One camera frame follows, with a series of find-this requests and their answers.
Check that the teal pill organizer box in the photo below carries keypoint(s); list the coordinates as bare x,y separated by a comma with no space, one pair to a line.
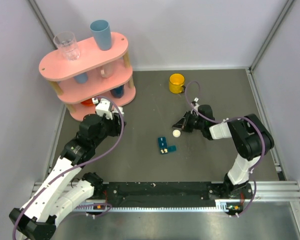
162,144

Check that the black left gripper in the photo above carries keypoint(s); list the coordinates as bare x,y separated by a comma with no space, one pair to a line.
116,129

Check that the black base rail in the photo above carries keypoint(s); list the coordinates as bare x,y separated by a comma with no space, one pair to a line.
171,194

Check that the clear drinking glass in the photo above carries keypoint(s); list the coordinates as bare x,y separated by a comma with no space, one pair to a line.
67,44

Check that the light blue plastic tumbler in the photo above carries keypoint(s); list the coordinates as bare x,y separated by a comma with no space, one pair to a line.
101,32

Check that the pink three-tier wooden shelf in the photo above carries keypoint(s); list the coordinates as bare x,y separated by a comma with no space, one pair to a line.
60,72

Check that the white bottle cap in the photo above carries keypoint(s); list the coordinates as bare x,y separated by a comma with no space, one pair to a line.
176,133

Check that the small light blue cup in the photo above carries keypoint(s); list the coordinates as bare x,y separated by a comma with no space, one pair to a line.
81,78

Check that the orange plastic bowl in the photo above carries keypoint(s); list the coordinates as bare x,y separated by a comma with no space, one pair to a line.
88,103

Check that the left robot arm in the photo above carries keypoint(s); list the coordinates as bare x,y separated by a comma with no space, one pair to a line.
39,218

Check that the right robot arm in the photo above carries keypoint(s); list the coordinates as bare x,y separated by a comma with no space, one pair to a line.
250,137

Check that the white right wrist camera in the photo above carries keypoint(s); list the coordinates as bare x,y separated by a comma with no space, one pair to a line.
195,104

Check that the yellow mug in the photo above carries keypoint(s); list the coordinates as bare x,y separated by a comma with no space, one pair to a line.
177,83

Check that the white pill bottle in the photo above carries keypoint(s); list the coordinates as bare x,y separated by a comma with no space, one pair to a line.
118,110

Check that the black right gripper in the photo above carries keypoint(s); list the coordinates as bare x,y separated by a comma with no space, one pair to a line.
184,121

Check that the dark blue faceted cup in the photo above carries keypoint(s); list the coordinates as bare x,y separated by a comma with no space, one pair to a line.
118,92

